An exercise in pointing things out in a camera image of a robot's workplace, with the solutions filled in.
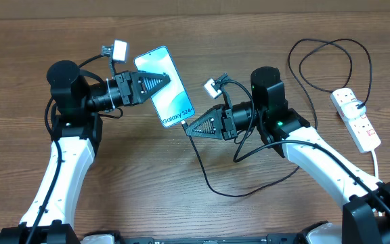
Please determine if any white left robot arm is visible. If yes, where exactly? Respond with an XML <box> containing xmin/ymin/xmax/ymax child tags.
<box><xmin>0</xmin><ymin>60</ymin><xmax>171</xmax><ymax>243</ymax></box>

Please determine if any black charger cable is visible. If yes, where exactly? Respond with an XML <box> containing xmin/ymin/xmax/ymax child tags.
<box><xmin>180</xmin><ymin>38</ymin><xmax>373</xmax><ymax>199</ymax></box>

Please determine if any Samsung Galaxy smartphone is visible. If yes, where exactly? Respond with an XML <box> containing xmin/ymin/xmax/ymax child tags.
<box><xmin>134</xmin><ymin>46</ymin><xmax>195</xmax><ymax>127</ymax></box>

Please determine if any white power strip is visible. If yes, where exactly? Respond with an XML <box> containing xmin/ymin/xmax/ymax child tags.
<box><xmin>330</xmin><ymin>88</ymin><xmax>381</xmax><ymax>153</ymax></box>

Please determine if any white power strip cord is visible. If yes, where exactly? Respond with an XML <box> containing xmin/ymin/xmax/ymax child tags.
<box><xmin>370</xmin><ymin>150</ymin><xmax>381</xmax><ymax>180</ymax></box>

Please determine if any white charger plug adapter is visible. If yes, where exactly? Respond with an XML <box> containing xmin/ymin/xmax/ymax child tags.
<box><xmin>339</xmin><ymin>100</ymin><xmax>366</xmax><ymax>121</ymax></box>

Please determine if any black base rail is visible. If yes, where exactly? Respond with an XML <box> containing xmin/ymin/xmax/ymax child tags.
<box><xmin>79</xmin><ymin>222</ymin><xmax>345</xmax><ymax>244</ymax></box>

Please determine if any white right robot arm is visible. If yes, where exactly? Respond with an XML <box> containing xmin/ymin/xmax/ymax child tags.
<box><xmin>183</xmin><ymin>66</ymin><xmax>390</xmax><ymax>244</ymax></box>

